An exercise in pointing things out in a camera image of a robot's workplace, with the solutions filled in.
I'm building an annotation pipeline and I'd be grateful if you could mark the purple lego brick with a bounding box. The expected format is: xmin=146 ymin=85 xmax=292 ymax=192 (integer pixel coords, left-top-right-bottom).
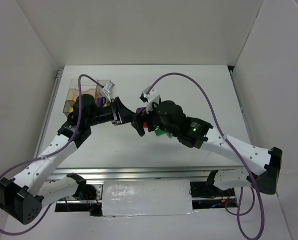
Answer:
xmin=96 ymin=97 xmax=106 ymax=107

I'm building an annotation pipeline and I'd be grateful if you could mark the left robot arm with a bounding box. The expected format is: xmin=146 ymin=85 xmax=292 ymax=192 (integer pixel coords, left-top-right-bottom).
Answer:
xmin=0 ymin=94 xmax=135 ymax=225

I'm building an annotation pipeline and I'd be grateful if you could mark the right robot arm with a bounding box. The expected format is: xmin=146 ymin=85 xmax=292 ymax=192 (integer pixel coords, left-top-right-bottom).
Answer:
xmin=132 ymin=100 xmax=283 ymax=195

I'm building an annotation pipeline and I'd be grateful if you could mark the green lego brick left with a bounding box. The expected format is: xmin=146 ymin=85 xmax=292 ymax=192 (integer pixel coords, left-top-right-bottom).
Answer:
xmin=154 ymin=128 xmax=165 ymax=137

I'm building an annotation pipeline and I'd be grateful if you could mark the clear narrow container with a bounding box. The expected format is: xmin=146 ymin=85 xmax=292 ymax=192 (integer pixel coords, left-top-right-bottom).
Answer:
xmin=95 ymin=80 xmax=115 ymax=107

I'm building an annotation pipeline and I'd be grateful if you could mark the clear compartment organizer tray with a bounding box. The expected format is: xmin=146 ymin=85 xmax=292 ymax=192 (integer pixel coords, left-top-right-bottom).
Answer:
xmin=62 ymin=78 xmax=98 ymax=117

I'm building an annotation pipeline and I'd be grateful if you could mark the white foil covered panel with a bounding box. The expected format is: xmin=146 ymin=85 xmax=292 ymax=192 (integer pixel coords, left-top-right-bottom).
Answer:
xmin=102 ymin=179 xmax=193 ymax=217

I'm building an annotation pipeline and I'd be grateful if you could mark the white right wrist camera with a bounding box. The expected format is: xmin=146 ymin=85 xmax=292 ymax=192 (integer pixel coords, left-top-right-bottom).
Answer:
xmin=140 ymin=86 xmax=161 ymax=113

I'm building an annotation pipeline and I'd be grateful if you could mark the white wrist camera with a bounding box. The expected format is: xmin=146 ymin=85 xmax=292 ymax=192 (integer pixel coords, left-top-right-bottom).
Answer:
xmin=101 ymin=81 xmax=115 ymax=95
xmin=140 ymin=86 xmax=161 ymax=113

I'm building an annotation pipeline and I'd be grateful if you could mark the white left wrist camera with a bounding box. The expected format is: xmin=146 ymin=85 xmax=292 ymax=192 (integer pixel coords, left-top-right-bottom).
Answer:
xmin=101 ymin=81 xmax=115 ymax=95

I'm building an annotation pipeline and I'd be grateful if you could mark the aluminium front rail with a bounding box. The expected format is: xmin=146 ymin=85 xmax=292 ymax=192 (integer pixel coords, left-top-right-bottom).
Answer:
xmin=47 ymin=166 xmax=238 ymax=181

